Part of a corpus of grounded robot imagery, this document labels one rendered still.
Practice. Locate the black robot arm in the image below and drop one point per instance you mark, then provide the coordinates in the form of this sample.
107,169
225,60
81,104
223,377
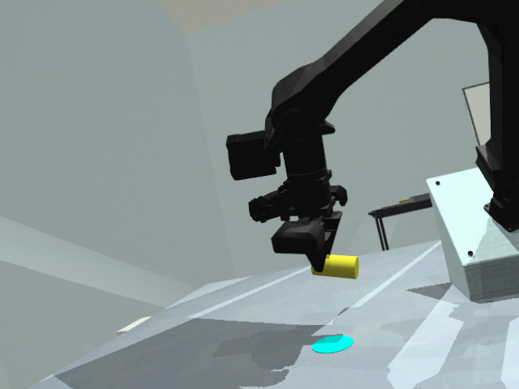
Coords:
304,98

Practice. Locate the cyan circle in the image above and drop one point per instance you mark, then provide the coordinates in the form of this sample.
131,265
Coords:
332,344

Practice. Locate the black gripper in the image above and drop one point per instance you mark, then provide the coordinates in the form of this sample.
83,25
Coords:
313,233

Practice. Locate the yellow cylinder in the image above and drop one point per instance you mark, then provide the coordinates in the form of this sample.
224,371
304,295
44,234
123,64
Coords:
339,266

